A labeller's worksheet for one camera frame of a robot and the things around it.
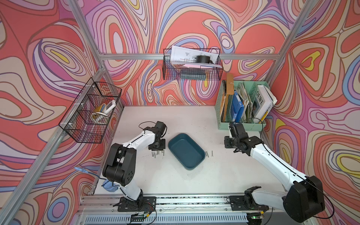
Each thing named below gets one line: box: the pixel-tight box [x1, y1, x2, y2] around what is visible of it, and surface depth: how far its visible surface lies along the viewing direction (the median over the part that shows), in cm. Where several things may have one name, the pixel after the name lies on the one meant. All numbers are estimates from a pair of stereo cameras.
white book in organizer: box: [252, 84, 278, 124], surface depth 93 cm
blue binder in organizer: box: [230, 90, 245, 123], surface depth 98 cm
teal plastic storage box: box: [168, 133, 206, 171], surface depth 94 cm
